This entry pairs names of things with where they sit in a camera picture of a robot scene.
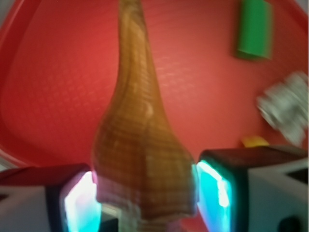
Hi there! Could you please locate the green rectangular block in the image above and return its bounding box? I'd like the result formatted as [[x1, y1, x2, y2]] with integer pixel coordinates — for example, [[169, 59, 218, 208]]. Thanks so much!
[[236, 0, 273, 60]]

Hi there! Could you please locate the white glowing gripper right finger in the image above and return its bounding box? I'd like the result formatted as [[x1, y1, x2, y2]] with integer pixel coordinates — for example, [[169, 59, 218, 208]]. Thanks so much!
[[197, 145, 309, 232]]

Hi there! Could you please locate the yellow rubber duck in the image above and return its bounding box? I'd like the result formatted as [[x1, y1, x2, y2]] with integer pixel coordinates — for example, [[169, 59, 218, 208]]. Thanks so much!
[[241, 136, 269, 147]]

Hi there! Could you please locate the red plastic tray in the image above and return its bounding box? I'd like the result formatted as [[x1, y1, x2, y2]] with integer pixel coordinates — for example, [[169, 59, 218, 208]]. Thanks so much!
[[0, 0, 308, 166]]

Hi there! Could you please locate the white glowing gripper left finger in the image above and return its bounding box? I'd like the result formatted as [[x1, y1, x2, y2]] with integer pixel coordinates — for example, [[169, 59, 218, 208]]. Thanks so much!
[[0, 163, 101, 232]]

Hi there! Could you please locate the crumpled white paper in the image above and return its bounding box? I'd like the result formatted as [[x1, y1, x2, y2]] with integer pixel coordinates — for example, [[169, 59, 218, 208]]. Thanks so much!
[[256, 72, 309, 147]]

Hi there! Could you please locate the brown striped spiral shell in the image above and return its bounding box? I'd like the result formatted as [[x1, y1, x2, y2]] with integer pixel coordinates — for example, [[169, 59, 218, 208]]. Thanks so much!
[[92, 0, 198, 232]]

